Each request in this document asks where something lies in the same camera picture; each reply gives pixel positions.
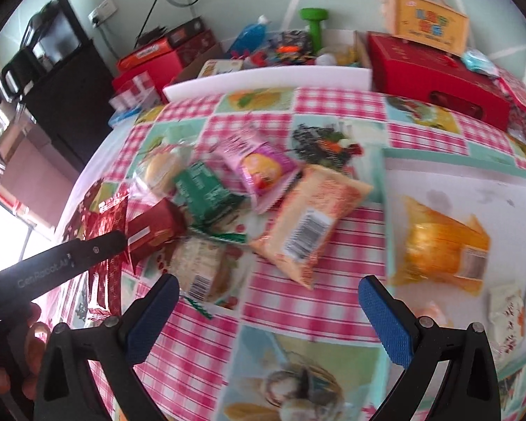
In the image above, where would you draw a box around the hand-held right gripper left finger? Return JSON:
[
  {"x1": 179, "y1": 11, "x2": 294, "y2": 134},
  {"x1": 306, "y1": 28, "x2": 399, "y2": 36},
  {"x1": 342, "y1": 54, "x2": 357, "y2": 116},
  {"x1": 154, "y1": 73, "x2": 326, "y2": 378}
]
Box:
[{"x1": 35, "y1": 273, "x2": 180, "y2": 421}]

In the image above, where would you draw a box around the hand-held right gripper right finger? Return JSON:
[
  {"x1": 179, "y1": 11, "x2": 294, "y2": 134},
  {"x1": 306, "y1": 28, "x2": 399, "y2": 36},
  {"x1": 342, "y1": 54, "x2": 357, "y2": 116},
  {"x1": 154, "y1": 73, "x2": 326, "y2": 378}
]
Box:
[{"x1": 358, "y1": 275, "x2": 503, "y2": 421}]

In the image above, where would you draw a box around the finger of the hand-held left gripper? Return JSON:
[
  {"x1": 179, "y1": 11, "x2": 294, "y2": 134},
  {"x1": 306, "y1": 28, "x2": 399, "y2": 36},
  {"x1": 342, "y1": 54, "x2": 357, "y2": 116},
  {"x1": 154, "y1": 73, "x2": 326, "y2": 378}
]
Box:
[{"x1": 85, "y1": 230, "x2": 129, "y2": 268}]

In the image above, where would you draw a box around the shiny dark red snack packet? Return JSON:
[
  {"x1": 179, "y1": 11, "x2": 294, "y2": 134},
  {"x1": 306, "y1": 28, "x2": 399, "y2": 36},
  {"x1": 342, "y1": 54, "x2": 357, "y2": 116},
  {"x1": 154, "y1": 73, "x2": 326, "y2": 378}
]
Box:
[{"x1": 68, "y1": 179, "x2": 130, "y2": 240}]

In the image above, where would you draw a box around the long red patterned snack packet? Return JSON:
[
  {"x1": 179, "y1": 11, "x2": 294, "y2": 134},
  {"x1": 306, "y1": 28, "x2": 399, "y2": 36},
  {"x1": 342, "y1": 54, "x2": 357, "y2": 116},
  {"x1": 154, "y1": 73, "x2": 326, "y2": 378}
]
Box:
[{"x1": 85, "y1": 250, "x2": 130, "y2": 319}]

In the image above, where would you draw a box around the clear yellow bun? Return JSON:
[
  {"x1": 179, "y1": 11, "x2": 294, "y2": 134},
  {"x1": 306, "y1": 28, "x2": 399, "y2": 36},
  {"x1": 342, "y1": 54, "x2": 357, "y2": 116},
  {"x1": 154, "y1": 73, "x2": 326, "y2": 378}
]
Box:
[{"x1": 414, "y1": 302, "x2": 454, "y2": 327}]

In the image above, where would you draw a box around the small red snack box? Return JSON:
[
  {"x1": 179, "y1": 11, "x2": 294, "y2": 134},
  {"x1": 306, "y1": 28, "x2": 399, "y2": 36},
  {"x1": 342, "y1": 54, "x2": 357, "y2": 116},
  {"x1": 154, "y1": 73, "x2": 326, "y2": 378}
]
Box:
[{"x1": 125, "y1": 199, "x2": 187, "y2": 264}]

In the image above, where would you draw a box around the clear bread packet cherry print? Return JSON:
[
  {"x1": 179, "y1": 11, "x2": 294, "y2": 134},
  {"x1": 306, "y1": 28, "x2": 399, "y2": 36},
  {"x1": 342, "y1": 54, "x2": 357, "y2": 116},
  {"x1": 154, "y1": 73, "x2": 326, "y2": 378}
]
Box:
[{"x1": 169, "y1": 234, "x2": 246, "y2": 312}]

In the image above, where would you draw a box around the clear bun orange label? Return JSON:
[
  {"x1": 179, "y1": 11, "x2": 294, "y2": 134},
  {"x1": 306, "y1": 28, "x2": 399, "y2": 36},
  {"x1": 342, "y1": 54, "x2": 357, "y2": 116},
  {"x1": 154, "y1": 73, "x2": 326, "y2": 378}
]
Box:
[{"x1": 129, "y1": 142, "x2": 194, "y2": 200}]

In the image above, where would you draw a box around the orange transparent snack packet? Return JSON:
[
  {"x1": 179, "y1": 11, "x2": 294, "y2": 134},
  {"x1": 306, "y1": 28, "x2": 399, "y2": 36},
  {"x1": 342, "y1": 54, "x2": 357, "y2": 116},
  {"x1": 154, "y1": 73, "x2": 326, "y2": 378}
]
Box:
[{"x1": 388, "y1": 197, "x2": 492, "y2": 294}]

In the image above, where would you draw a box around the white green snack packet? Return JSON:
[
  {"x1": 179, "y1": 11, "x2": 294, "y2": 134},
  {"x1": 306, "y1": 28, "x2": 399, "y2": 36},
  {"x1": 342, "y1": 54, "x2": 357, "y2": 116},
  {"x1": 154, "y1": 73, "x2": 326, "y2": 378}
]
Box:
[{"x1": 488, "y1": 283, "x2": 526, "y2": 356}]

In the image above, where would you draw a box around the peach snack packet with barcode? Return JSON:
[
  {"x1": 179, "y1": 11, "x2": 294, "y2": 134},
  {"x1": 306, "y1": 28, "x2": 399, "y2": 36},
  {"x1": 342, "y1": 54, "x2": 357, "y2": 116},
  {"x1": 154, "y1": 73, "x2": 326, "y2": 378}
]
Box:
[{"x1": 250, "y1": 164, "x2": 373, "y2": 290}]

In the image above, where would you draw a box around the shallow teal cardboard tray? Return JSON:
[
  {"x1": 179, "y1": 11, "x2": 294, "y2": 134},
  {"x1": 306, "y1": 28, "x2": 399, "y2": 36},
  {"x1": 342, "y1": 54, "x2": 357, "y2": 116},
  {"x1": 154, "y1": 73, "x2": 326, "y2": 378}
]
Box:
[{"x1": 379, "y1": 146, "x2": 526, "y2": 408}]

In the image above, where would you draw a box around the pink snack packet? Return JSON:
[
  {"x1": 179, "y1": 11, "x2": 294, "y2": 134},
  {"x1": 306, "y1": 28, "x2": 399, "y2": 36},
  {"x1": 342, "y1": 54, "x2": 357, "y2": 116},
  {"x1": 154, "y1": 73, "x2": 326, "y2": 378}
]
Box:
[{"x1": 215, "y1": 129, "x2": 301, "y2": 213}]

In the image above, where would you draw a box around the person's left hand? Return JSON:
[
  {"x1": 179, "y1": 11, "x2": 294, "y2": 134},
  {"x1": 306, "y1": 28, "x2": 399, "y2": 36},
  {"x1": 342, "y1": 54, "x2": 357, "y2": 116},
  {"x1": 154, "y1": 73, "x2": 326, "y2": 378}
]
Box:
[{"x1": 0, "y1": 305, "x2": 49, "y2": 400}]

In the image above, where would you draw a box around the cartoon printed white cloth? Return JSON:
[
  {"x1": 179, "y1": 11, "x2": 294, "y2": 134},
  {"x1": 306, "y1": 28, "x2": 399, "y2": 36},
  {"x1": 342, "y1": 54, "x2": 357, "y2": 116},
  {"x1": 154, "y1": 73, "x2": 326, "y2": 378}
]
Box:
[{"x1": 53, "y1": 118, "x2": 136, "y2": 246}]

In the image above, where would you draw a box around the brown wooden cabinet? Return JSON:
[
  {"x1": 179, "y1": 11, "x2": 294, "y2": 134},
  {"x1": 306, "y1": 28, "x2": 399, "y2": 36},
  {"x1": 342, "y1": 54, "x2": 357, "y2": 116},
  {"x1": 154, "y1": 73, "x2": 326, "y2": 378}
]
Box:
[{"x1": 0, "y1": 116, "x2": 86, "y2": 229}]

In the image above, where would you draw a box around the light blue tissue pack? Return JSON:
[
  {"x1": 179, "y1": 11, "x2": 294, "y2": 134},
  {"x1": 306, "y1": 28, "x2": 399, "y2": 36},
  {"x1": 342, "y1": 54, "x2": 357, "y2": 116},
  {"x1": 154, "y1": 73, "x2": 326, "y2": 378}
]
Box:
[{"x1": 109, "y1": 107, "x2": 141, "y2": 129}]

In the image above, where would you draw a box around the black cabinet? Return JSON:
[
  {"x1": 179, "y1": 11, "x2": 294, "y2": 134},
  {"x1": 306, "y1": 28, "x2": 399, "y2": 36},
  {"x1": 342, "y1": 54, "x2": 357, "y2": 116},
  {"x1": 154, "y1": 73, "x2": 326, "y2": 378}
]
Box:
[{"x1": 20, "y1": 39, "x2": 115, "y2": 176}]

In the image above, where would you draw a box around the small red white checked box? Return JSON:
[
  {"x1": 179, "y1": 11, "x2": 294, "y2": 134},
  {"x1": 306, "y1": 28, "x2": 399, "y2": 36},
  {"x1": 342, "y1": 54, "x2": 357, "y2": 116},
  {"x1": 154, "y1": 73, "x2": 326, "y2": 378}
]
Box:
[{"x1": 109, "y1": 72, "x2": 159, "y2": 110}]

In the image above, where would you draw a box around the plain red box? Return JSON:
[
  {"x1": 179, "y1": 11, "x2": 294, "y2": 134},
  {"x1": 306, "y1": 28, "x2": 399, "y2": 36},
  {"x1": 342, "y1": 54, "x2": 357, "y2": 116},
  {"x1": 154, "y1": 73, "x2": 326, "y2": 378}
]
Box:
[{"x1": 112, "y1": 50, "x2": 185, "y2": 97}]

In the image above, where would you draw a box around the brown cardboard box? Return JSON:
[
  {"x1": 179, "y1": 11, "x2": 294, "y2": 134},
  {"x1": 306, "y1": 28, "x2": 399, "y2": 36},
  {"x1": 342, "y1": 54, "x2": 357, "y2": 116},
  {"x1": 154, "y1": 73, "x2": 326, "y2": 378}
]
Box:
[{"x1": 169, "y1": 31, "x2": 373, "y2": 86}]

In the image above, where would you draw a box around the flat orange box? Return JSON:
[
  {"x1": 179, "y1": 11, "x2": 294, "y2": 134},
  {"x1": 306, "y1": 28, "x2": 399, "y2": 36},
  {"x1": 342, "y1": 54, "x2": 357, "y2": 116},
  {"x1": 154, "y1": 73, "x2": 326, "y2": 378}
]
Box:
[{"x1": 116, "y1": 37, "x2": 176, "y2": 71}]

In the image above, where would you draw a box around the white yellow card box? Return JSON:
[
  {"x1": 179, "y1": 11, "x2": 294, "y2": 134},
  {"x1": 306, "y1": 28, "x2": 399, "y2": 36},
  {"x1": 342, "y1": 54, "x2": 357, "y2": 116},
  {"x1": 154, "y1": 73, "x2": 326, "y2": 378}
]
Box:
[{"x1": 199, "y1": 59, "x2": 242, "y2": 77}]

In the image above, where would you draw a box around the black kitchen appliance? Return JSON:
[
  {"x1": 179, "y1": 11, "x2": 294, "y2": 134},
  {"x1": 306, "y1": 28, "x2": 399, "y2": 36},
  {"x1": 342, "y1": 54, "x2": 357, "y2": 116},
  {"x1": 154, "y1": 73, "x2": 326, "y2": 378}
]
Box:
[{"x1": 0, "y1": 0, "x2": 90, "y2": 103}]

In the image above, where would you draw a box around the dark red box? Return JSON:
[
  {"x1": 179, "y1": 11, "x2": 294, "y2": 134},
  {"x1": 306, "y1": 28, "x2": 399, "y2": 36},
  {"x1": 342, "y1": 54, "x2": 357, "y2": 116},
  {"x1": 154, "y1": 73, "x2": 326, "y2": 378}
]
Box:
[{"x1": 167, "y1": 18, "x2": 222, "y2": 64}]

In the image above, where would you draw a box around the white foam board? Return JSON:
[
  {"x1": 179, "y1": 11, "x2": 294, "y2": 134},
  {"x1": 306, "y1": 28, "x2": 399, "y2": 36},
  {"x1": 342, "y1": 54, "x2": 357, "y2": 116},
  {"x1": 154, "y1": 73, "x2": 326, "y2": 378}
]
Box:
[{"x1": 163, "y1": 67, "x2": 373, "y2": 103}]

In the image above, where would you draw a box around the large red gift box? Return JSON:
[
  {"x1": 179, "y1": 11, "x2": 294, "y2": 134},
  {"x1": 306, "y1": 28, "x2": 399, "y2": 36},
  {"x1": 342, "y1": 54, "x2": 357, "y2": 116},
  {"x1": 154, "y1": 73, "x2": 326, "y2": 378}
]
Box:
[{"x1": 367, "y1": 32, "x2": 511, "y2": 131}]

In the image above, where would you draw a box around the blue bottle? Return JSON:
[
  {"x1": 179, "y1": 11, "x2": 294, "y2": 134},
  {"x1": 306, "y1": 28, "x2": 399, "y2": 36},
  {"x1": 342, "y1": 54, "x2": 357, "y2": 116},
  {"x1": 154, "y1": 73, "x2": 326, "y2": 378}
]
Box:
[{"x1": 230, "y1": 15, "x2": 270, "y2": 55}]

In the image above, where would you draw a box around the red patterned box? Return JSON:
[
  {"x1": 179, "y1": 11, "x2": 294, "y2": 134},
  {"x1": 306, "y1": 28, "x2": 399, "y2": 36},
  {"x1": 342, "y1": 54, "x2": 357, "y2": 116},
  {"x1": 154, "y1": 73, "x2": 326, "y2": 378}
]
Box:
[{"x1": 497, "y1": 70, "x2": 526, "y2": 139}]

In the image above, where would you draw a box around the colourful toy pile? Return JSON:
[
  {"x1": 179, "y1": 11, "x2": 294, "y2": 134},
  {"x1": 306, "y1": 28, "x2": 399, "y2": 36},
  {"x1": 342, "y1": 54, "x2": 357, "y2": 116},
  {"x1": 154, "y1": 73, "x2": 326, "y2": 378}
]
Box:
[{"x1": 245, "y1": 31, "x2": 316, "y2": 68}]

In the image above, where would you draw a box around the light blue packet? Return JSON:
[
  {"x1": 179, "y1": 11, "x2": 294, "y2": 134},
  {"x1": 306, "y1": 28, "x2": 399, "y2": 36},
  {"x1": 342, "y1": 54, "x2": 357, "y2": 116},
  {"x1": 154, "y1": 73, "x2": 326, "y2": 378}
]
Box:
[{"x1": 461, "y1": 50, "x2": 498, "y2": 77}]

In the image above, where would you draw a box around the green dumbbell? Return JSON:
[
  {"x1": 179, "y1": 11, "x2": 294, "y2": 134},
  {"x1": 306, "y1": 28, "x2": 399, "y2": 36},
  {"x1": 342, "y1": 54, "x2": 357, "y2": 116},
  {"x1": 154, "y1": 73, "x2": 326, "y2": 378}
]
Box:
[{"x1": 300, "y1": 8, "x2": 329, "y2": 51}]

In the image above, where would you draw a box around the white wall socket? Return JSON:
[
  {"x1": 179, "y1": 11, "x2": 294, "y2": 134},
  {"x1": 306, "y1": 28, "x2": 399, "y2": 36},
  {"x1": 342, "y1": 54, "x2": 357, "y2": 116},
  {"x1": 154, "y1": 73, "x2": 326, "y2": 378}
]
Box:
[{"x1": 88, "y1": 0, "x2": 117, "y2": 27}]

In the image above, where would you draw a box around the black cable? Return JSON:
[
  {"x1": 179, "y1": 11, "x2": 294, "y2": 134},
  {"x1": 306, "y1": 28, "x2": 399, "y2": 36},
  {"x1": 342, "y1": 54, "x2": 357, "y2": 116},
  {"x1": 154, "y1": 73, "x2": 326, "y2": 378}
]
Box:
[{"x1": 136, "y1": 0, "x2": 207, "y2": 47}]

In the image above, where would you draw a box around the yellow carry box with handle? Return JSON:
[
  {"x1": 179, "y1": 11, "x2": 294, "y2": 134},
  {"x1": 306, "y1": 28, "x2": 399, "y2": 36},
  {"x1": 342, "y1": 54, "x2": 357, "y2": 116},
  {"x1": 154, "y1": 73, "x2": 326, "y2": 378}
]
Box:
[{"x1": 383, "y1": 0, "x2": 470, "y2": 55}]

